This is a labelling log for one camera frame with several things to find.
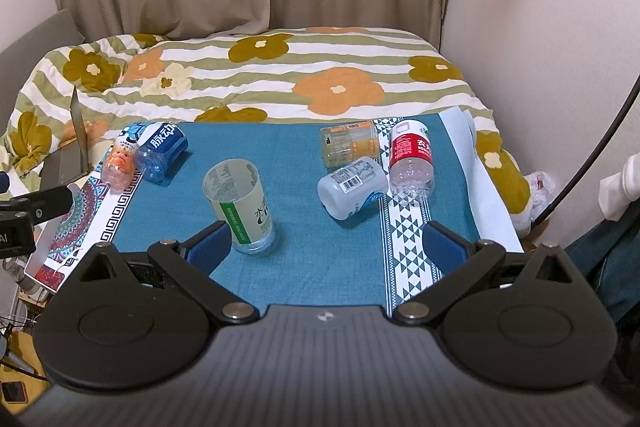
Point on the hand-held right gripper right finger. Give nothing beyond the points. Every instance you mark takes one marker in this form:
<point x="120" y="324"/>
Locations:
<point x="446" y="247"/>

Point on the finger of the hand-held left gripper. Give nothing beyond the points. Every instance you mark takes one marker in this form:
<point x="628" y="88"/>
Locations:
<point x="47" y="198"/>

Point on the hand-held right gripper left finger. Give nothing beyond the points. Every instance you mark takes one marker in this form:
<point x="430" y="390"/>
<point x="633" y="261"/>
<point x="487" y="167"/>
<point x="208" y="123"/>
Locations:
<point x="209" y="248"/>

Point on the clear cup with green label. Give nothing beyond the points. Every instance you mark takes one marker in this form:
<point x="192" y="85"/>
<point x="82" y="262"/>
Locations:
<point x="240" y="207"/>

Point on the mandala patterned cloth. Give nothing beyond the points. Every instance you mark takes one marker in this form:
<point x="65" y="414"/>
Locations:
<point x="82" y="212"/>

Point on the silver laptop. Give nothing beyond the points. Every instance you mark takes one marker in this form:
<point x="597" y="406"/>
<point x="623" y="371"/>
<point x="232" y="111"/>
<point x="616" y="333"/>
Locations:
<point x="75" y="142"/>

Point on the small pink label bottle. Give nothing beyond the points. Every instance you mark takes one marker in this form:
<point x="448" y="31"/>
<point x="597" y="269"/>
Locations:
<point x="119" y="164"/>

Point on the red label clear bottle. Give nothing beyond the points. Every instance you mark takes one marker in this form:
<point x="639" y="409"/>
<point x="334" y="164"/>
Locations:
<point x="411" y="157"/>

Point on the blue label plastic bottle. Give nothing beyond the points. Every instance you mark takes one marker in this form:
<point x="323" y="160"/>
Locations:
<point x="161" y="152"/>

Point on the crumpled plastic bag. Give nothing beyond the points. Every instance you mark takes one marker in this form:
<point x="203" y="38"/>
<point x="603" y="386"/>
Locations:
<point x="541" y="193"/>

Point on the white label plastic bottle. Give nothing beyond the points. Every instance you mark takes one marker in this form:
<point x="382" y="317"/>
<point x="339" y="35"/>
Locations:
<point x="352" y="187"/>

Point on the teal tablecloth with patterned stripe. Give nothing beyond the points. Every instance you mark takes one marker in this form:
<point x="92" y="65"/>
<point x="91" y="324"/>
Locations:
<point x="300" y="147"/>

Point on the orange label clear bottle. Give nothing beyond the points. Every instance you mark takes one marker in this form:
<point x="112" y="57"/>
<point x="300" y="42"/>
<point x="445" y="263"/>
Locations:
<point x="350" y="144"/>

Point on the small dark device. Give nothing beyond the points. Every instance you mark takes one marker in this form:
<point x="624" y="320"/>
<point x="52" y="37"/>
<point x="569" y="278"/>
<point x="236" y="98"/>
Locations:
<point x="12" y="391"/>

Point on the grey headboard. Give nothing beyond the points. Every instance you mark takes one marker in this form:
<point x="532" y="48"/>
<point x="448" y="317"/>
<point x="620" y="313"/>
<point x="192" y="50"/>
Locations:
<point x="35" y="39"/>

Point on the person's jeans leg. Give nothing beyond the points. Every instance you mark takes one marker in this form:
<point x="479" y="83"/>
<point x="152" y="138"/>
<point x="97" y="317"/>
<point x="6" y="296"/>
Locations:
<point x="612" y="264"/>

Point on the floral striped blanket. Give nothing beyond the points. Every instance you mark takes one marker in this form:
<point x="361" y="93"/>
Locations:
<point x="310" y="72"/>

